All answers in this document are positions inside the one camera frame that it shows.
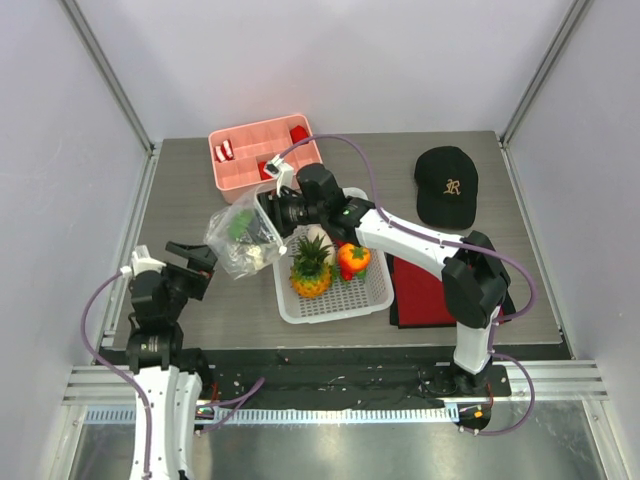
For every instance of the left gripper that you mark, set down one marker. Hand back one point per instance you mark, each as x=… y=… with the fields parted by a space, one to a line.
x=198 y=255

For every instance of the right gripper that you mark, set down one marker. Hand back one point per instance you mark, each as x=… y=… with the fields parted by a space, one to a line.
x=271 y=211

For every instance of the polka dot zip bag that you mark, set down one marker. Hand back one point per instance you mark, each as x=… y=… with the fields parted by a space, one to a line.
x=260 y=247

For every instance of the green fake leafy vegetable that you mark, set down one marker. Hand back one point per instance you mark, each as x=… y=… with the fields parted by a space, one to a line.
x=239 y=224

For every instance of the red fake tomato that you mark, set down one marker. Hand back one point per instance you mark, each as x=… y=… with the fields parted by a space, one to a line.
x=353 y=259

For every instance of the red fake chili pepper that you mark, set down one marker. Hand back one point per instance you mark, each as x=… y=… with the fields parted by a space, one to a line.
x=346 y=275

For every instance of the white plastic basket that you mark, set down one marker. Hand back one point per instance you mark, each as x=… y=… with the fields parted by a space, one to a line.
x=358 y=297

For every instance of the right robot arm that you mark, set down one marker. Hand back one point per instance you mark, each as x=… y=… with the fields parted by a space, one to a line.
x=363 y=223

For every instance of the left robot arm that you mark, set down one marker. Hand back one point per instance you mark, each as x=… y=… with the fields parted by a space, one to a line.
x=170 y=378

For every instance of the red rolled sock front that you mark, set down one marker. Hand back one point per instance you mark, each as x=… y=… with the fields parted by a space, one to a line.
x=262 y=170

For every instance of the red rolled sock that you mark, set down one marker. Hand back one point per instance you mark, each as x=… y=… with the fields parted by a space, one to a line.
x=299 y=135
x=262 y=170

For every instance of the red rolled sock back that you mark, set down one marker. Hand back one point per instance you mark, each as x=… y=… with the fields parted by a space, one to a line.
x=299 y=135

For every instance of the pink divided organizer box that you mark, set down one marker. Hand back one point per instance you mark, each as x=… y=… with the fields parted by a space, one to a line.
x=252 y=143

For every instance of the red white striped sock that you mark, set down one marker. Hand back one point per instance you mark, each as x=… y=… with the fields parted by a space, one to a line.
x=224 y=152

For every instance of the black baseball cap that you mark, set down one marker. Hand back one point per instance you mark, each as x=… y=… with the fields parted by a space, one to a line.
x=447 y=188

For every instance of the red folded shirt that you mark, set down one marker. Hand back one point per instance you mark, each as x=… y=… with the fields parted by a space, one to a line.
x=423 y=300

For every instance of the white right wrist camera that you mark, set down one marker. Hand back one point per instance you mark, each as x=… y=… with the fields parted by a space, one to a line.
x=283 y=173

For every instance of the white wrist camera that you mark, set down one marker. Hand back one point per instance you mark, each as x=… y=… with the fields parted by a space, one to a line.
x=283 y=173
x=141 y=261

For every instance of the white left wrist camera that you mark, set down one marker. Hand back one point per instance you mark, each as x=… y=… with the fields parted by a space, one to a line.
x=141 y=261

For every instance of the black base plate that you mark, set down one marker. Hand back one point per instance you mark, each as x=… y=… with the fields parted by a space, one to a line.
x=336 y=379

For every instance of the white slotted cable duct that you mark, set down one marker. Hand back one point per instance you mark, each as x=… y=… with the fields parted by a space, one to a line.
x=124 y=415

